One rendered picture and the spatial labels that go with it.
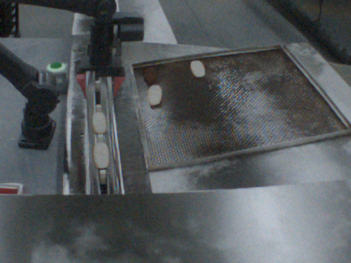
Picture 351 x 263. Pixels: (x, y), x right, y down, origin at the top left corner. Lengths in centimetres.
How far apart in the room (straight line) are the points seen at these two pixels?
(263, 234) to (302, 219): 3
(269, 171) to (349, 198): 65
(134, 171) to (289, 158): 36
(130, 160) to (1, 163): 33
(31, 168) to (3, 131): 20
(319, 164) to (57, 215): 78
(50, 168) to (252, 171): 47
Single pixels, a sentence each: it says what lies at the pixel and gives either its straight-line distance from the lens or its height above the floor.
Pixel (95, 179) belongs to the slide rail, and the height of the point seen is 85.
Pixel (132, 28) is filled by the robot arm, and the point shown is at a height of 112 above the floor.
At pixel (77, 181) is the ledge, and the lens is 101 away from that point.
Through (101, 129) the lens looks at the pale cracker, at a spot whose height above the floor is 86.
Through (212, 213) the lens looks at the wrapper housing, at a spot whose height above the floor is 130.
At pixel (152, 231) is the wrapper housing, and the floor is 130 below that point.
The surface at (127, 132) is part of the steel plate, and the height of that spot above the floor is 82.
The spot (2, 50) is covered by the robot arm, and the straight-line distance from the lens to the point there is 110.
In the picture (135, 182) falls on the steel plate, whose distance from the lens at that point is 107.
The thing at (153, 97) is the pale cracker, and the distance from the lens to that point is 123.
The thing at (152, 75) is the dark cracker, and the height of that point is 91.
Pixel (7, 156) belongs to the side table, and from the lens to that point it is 117.
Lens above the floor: 151
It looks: 33 degrees down
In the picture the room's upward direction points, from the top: 6 degrees clockwise
